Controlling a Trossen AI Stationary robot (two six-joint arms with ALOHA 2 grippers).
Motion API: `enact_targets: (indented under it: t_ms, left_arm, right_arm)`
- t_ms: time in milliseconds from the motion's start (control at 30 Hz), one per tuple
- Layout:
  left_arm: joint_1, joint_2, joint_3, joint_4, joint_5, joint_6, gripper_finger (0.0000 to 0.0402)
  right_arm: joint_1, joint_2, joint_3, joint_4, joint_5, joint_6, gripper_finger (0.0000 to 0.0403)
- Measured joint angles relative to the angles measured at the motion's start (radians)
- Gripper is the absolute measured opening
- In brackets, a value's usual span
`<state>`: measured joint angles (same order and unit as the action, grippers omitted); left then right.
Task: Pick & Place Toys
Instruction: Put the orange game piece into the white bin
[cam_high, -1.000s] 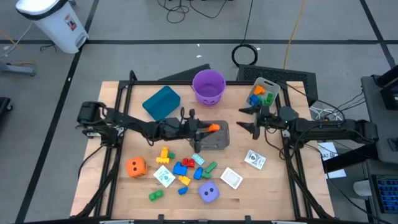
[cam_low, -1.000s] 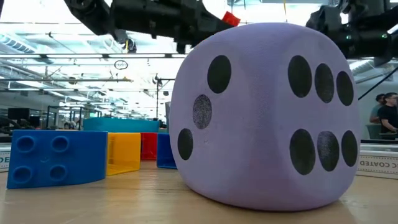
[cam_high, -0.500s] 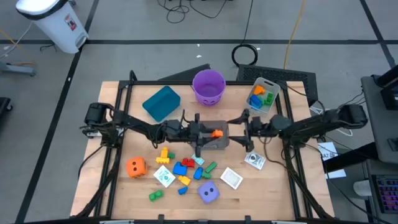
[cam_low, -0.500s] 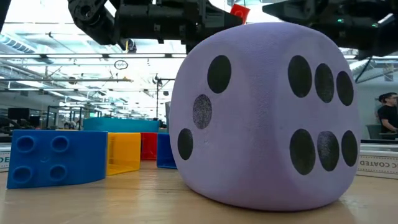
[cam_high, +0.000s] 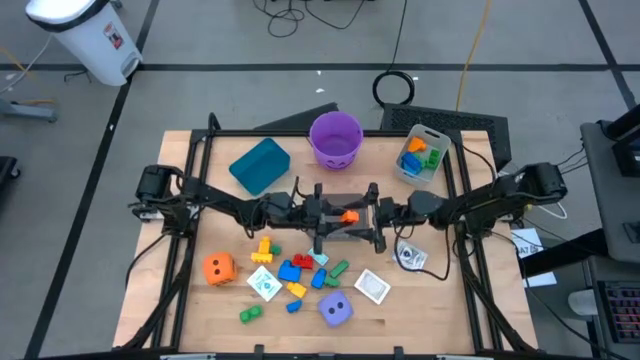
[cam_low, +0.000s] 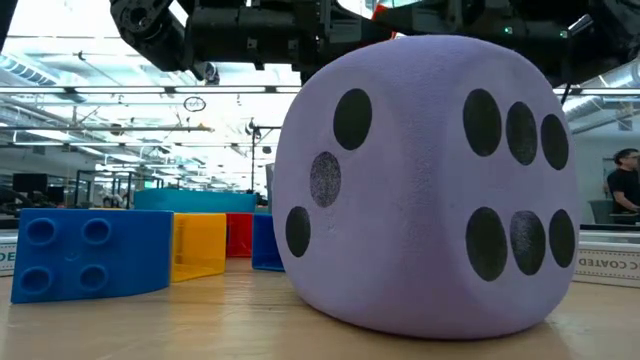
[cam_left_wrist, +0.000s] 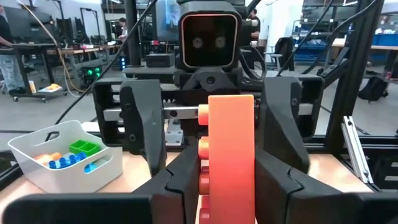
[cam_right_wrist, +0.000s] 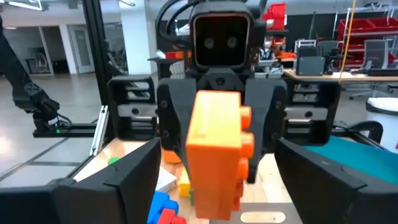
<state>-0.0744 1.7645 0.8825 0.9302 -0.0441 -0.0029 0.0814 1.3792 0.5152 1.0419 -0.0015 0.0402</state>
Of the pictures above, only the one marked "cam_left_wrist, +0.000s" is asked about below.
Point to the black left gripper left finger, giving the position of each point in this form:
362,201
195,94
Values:
93,208

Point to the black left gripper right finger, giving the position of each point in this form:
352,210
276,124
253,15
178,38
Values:
311,202

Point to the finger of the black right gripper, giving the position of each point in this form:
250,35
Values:
280,118
143,118

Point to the blue heart-shaped brick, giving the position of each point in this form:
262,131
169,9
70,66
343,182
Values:
66,161

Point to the green square brick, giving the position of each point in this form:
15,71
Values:
84,148

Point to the red-orange long brick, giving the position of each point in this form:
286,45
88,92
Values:
231,155

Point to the white plastic basket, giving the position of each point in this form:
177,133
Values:
62,183

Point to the black box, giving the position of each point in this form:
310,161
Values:
160,60

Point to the computer with green lights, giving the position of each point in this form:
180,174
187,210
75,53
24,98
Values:
93,73

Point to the black office chair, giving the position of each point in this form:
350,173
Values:
284,49

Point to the silver aluminium extrusion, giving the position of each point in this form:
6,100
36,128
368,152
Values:
357,149

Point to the metal shelf rack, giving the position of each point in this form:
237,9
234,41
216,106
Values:
311,46

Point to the black backpack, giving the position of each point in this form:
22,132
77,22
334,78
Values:
373,90

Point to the low wheeled cart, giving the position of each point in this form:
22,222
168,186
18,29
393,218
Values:
40,92

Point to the blue storage bin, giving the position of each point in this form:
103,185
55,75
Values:
385,40

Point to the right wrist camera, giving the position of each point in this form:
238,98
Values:
210,40

